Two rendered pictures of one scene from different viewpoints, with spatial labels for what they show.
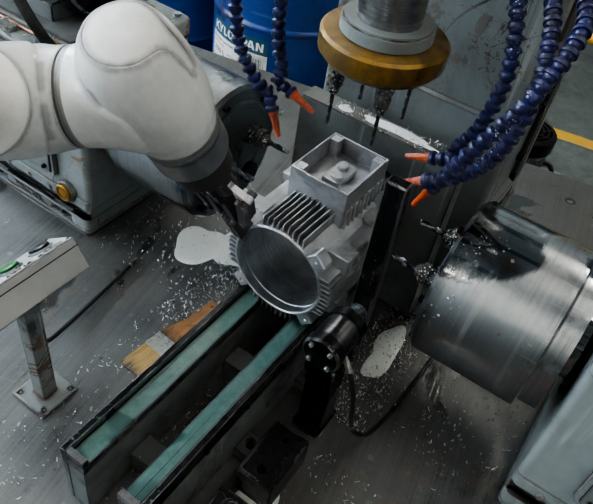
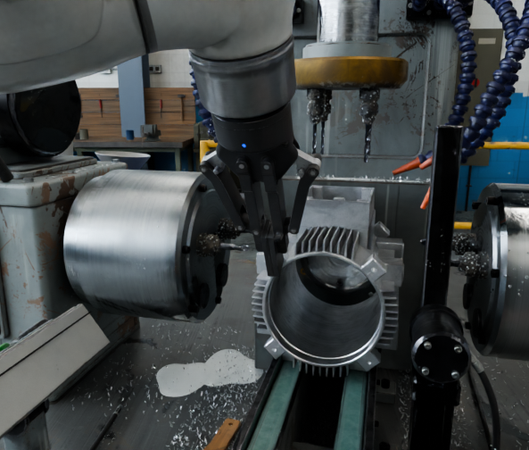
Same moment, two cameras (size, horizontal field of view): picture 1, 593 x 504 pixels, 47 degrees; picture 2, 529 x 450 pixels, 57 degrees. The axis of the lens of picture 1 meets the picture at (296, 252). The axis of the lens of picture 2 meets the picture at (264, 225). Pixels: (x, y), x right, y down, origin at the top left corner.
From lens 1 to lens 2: 0.55 m
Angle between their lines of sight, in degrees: 32
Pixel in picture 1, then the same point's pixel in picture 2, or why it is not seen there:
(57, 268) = (70, 342)
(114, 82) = not seen: outside the picture
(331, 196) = (351, 212)
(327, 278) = (388, 287)
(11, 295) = (10, 379)
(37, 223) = not seen: outside the picture
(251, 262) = (278, 328)
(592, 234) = not seen: hidden behind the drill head
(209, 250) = (196, 379)
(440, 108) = (377, 166)
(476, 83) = (402, 133)
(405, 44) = (379, 45)
